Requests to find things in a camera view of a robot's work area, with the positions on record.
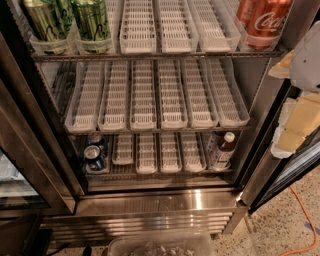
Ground front blue soda can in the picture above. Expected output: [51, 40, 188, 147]
[84, 145, 105, 171]

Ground bottom wire shelf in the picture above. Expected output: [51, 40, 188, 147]
[86, 165, 230, 183]

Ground left glass fridge door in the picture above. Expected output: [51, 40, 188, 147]
[0, 36, 84, 219]

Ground shelf tray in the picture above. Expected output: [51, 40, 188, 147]
[160, 133, 182, 173]
[136, 133, 158, 175]
[187, 0, 241, 52]
[65, 62, 104, 133]
[119, 0, 156, 54]
[180, 133, 206, 173]
[206, 59, 250, 127]
[98, 61, 129, 131]
[112, 134, 134, 165]
[157, 59, 188, 129]
[130, 60, 157, 130]
[181, 59, 218, 129]
[156, 0, 199, 53]

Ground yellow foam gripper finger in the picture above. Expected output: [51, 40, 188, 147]
[268, 51, 294, 79]
[271, 93, 320, 159]

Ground wire shelf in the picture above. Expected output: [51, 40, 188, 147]
[31, 50, 285, 62]
[66, 126, 251, 136]
[86, 165, 230, 183]

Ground blue soda can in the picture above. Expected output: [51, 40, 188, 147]
[88, 134, 106, 154]
[84, 145, 105, 171]

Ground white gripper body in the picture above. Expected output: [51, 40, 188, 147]
[290, 21, 320, 93]

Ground clear plastic bin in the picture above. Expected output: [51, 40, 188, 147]
[107, 231, 215, 256]

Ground front red cola can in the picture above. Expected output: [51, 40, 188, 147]
[247, 0, 293, 50]

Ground left green can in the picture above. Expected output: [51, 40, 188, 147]
[23, 0, 73, 55]

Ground rear red cola can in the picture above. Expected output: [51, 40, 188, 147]
[236, 0, 257, 26]

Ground red cola can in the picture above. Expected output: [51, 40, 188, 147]
[247, 0, 293, 50]
[236, 0, 257, 26]

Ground brown bottle white cap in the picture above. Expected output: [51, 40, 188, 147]
[212, 132, 235, 169]

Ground fridge base grille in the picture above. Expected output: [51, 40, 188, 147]
[41, 189, 248, 244]

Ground orange cable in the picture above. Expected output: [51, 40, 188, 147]
[279, 185, 319, 256]

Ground rear blue soda can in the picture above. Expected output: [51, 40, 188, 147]
[88, 134, 106, 154]

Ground green can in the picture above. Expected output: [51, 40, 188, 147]
[71, 0, 111, 53]
[23, 0, 73, 55]

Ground open right fridge door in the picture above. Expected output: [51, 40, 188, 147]
[235, 0, 320, 212]

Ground top wire shelf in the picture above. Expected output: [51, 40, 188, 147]
[31, 50, 285, 62]

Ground middle wire shelf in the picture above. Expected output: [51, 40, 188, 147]
[66, 126, 251, 136]

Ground right green can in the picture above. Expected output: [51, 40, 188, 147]
[71, 0, 111, 53]

